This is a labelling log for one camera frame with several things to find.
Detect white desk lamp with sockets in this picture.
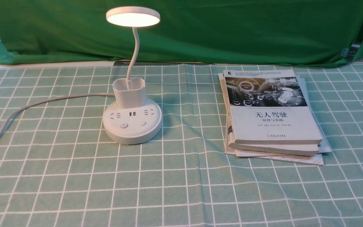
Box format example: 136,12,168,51
102,6,163,145

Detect top book with car cover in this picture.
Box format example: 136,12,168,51
223,70,323,145

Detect green checked tablecloth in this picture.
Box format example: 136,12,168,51
0,64,363,227

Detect bottom book with striped edge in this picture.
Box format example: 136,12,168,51
225,126,324,166

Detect metal binder clip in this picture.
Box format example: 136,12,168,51
339,43,360,63

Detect dark green backdrop cloth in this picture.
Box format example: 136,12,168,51
0,0,363,67

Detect white lamp power cable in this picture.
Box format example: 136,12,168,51
0,93,115,155

